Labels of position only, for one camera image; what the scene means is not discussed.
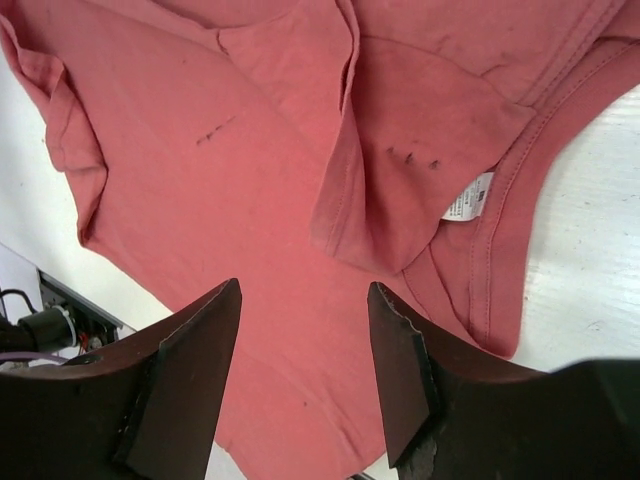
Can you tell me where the red t-shirt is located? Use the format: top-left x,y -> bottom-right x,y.
1,1 -> 639,479

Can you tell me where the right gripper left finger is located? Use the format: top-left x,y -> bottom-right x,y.
1,279 -> 242,479

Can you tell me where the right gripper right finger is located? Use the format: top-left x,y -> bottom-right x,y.
367,282 -> 639,479

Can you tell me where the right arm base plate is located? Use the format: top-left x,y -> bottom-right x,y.
0,269 -> 124,371

